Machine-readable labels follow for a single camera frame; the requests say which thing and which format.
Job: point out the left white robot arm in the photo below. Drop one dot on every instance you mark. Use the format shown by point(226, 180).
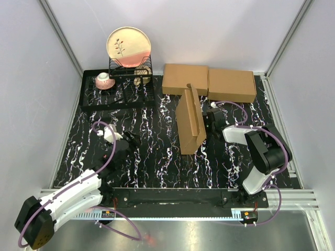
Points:
point(39, 219)

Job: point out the pink patterned bowl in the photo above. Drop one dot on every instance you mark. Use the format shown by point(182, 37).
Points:
point(103, 81)

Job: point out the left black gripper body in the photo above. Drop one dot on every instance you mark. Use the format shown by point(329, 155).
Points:
point(133, 144)

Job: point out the cardboard box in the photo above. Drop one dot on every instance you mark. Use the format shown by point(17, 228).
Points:
point(190, 123)
point(177, 76)
point(231, 85)

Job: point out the black wire plate rack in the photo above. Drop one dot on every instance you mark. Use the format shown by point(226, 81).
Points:
point(117, 71)

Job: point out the cream ceramic mug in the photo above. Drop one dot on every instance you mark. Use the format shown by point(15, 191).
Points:
point(143, 73)

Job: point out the black wire tray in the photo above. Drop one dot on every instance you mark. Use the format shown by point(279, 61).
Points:
point(123, 95)

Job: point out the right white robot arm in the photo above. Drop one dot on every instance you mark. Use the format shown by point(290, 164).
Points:
point(269, 152)

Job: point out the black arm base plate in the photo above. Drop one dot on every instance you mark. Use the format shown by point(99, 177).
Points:
point(129, 197)

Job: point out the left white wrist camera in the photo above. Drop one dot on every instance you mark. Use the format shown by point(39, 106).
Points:
point(110, 133)

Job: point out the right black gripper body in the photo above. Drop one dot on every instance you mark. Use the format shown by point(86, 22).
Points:
point(209, 126)

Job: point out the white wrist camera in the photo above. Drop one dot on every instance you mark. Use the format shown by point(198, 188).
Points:
point(213, 105)
point(110, 133)

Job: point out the cream pink floral plate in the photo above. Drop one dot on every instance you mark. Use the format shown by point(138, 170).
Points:
point(128, 46)

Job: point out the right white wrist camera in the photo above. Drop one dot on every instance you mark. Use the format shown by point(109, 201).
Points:
point(213, 105)

